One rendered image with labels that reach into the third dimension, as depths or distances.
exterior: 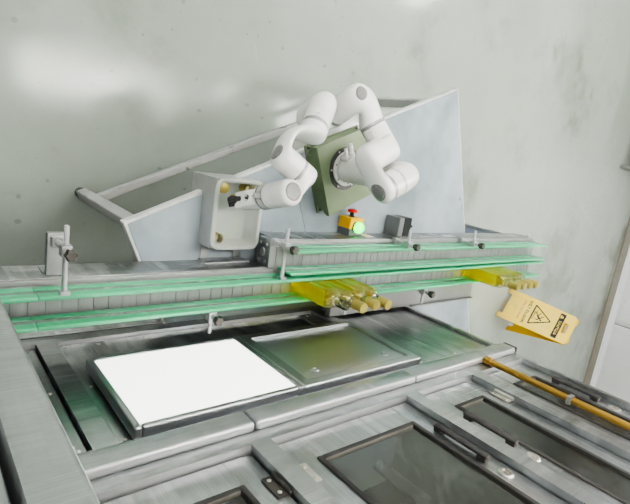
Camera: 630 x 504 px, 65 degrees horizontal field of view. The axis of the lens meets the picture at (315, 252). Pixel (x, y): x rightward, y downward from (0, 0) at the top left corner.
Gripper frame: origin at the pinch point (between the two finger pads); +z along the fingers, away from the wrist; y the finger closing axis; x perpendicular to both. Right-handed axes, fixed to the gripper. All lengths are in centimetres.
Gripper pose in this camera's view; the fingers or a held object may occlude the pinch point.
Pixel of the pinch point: (238, 201)
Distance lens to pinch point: 157.3
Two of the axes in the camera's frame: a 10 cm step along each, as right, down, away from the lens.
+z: -6.4, 0.1, 7.7
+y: 7.7, -0.5, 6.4
